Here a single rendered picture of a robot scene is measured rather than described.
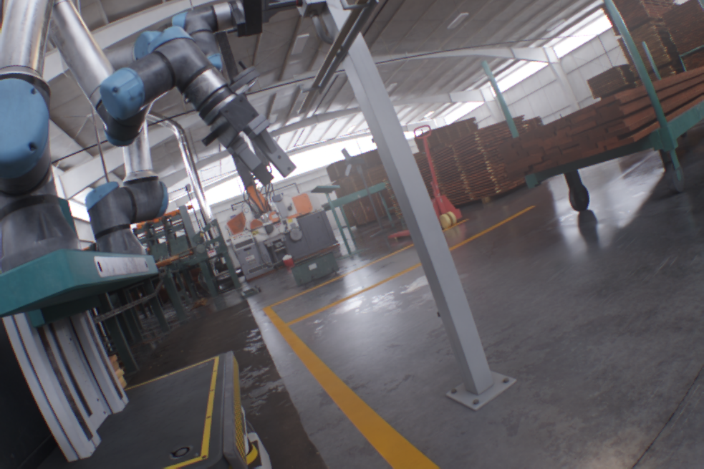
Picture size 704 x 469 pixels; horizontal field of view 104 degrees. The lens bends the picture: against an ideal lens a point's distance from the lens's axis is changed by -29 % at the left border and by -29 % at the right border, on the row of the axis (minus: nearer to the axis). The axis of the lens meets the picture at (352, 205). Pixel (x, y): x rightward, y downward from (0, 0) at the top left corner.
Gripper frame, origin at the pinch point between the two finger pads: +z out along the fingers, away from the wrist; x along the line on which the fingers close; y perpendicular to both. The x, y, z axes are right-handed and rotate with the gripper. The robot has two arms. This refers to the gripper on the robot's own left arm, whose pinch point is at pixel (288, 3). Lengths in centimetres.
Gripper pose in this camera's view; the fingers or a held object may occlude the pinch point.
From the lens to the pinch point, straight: 110.2
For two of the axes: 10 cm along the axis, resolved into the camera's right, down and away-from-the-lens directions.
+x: -1.1, 5.5, 8.3
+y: -4.6, -7.6, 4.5
